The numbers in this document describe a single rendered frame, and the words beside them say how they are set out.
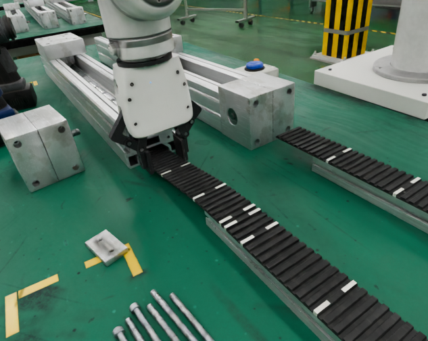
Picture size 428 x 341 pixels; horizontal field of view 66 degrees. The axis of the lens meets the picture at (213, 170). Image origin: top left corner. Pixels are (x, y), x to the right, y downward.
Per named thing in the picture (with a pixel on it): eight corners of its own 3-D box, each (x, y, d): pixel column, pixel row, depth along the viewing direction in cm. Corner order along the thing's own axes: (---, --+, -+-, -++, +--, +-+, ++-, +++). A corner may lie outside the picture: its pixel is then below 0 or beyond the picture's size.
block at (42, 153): (98, 164, 58) (82, 114, 53) (30, 193, 53) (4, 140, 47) (79, 146, 65) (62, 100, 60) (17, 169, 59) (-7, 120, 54)
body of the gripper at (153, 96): (115, 62, 39) (136, 145, 45) (189, 44, 44) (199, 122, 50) (97, 53, 45) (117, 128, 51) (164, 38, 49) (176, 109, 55)
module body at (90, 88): (180, 149, 60) (173, 105, 55) (128, 169, 56) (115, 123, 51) (76, 67, 119) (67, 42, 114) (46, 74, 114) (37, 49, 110)
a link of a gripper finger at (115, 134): (98, 124, 45) (122, 152, 48) (143, 90, 46) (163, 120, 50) (95, 122, 45) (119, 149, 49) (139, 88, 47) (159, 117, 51)
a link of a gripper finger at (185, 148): (178, 124, 50) (184, 162, 54) (196, 118, 52) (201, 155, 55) (169, 118, 53) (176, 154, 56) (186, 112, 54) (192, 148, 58)
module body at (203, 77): (262, 118, 68) (261, 77, 63) (221, 133, 64) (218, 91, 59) (126, 55, 126) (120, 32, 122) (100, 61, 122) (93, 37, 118)
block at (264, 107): (302, 128, 62) (305, 78, 57) (251, 151, 57) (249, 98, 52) (270, 114, 69) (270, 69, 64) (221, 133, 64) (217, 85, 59)
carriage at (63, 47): (89, 61, 99) (82, 38, 95) (51, 70, 94) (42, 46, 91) (76, 53, 111) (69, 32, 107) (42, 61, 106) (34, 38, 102)
